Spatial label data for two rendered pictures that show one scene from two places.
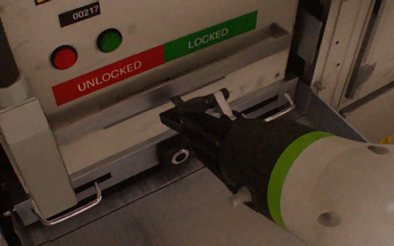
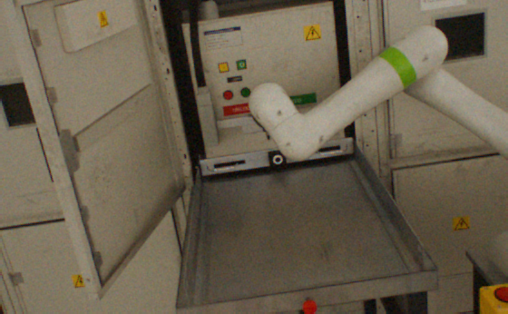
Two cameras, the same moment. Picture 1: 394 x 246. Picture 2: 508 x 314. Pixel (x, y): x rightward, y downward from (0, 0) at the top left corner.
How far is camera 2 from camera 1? 1.39 m
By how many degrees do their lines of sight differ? 37
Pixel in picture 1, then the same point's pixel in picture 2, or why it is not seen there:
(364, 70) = (390, 135)
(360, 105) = (406, 168)
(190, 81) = not seen: hidden behind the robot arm
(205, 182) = (288, 175)
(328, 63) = (364, 128)
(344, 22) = not seen: hidden behind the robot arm
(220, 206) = (288, 181)
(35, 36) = (219, 83)
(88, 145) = (236, 142)
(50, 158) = (210, 116)
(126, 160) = (253, 155)
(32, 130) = (206, 103)
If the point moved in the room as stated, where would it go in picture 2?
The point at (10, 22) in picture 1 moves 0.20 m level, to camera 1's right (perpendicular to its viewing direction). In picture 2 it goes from (210, 76) to (263, 76)
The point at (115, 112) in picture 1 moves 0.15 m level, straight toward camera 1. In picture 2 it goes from (243, 120) to (231, 136)
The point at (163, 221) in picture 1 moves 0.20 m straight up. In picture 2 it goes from (260, 182) to (252, 127)
